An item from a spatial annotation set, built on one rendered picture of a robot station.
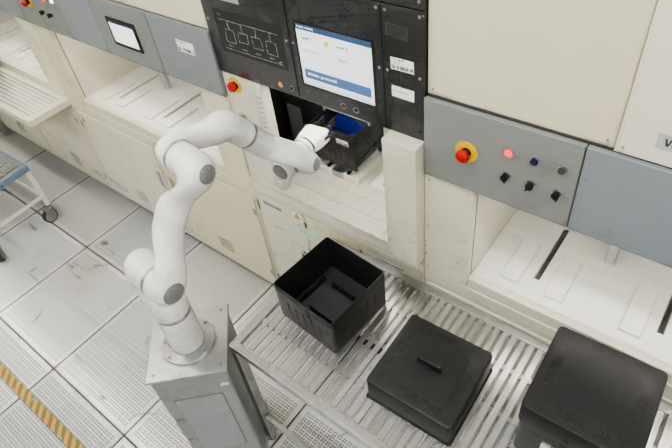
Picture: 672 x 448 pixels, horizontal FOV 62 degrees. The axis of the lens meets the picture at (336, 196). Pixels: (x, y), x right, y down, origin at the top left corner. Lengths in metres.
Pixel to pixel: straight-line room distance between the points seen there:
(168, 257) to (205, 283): 1.56
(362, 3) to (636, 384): 1.22
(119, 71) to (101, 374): 1.69
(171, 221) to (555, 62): 1.11
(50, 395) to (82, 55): 1.77
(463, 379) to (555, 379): 0.28
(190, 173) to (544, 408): 1.12
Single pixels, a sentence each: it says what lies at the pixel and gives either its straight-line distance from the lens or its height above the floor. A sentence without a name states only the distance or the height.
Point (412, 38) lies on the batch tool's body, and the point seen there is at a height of 1.72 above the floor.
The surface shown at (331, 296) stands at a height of 0.77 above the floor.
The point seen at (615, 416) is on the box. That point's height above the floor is 1.01.
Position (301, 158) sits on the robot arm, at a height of 1.27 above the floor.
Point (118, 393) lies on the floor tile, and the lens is 3.06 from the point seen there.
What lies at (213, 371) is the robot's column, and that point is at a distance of 2.01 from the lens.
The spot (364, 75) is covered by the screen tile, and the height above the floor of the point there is 1.57.
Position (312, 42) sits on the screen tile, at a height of 1.63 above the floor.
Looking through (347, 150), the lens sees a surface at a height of 1.04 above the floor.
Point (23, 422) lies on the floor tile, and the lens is 3.22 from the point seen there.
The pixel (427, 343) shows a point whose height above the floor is 0.86.
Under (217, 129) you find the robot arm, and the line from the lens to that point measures 1.67.
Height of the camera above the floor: 2.42
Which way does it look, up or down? 43 degrees down
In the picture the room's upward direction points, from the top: 8 degrees counter-clockwise
